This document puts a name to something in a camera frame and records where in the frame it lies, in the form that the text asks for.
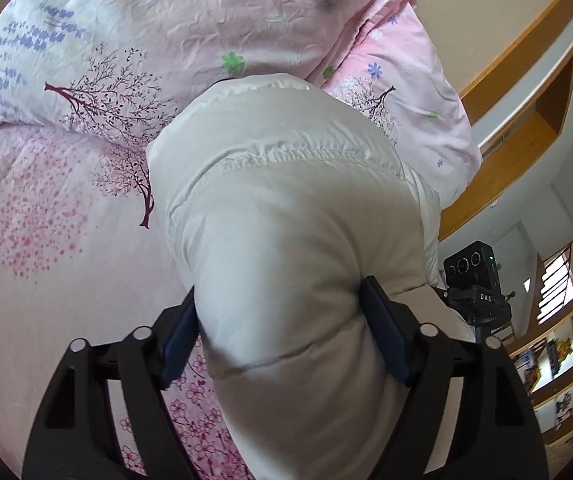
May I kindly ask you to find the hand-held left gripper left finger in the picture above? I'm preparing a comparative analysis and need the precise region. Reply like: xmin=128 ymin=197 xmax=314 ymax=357
xmin=21 ymin=285 xmax=202 ymax=480

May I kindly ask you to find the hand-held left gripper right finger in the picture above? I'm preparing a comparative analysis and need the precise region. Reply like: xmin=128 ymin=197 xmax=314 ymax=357
xmin=360 ymin=276 xmax=549 ymax=480

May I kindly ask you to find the white puffer jacket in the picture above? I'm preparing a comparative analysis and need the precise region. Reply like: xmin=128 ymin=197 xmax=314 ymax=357
xmin=145 ymin=74 xmax=477 ymax=480

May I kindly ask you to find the window with blinds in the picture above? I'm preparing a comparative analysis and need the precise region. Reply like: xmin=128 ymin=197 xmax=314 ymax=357
xmin=536 ymin=240 xmax=573 ymax=326

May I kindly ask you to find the pink floral bed blanket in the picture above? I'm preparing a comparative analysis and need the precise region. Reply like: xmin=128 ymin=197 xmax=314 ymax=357
xmin=0 ymin=120 xmax=257 ymax=480

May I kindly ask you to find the small pink tree-print pillow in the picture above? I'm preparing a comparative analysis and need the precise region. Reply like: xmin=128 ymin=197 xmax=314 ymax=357
xmin=309 ymin=7 xmax=483 ymax=211

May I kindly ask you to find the large pink tree-print pillow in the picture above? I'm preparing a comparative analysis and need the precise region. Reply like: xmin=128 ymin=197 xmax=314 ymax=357
xmin=0 ymin=0 xmax=414 ymax=141

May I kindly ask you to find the wooden wall trim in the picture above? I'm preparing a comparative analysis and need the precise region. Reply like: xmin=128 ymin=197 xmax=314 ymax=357
xmin=439 ymin=0 xmax=573 ymax=242

